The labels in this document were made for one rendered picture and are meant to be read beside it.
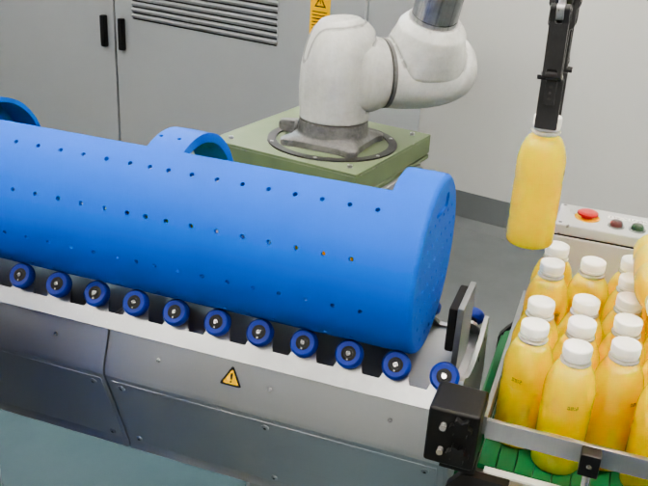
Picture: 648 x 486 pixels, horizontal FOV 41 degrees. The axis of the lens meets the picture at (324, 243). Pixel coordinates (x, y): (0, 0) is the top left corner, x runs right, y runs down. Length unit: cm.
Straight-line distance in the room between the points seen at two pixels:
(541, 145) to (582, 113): 278
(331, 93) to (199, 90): 150
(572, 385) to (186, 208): 61
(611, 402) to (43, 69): 305
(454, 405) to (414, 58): 91
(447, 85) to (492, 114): 220
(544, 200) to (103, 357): 77
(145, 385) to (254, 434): 20
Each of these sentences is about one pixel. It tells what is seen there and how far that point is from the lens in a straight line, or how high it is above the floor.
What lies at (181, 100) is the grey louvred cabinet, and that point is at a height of 74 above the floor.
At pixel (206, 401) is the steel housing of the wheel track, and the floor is 83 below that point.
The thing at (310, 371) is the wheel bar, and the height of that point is 92.
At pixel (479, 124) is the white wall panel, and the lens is 419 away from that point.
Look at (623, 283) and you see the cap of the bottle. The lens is 143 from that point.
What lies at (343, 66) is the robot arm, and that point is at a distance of 186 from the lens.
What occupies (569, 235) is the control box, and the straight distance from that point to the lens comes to 158.
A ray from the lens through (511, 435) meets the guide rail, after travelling 124.
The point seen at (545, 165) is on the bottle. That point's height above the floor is 129.
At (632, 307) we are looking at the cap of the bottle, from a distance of 136.
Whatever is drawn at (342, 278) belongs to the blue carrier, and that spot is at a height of 111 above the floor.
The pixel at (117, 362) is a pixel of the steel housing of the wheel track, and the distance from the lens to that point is 154.
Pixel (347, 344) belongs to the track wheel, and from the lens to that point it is 136.
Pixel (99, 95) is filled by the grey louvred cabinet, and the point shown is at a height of 68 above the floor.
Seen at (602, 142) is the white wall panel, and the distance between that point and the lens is 404.
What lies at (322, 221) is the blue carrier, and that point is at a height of 118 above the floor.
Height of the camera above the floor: 169
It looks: 25 degrees down
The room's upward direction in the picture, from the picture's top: 4 degrees clockwise
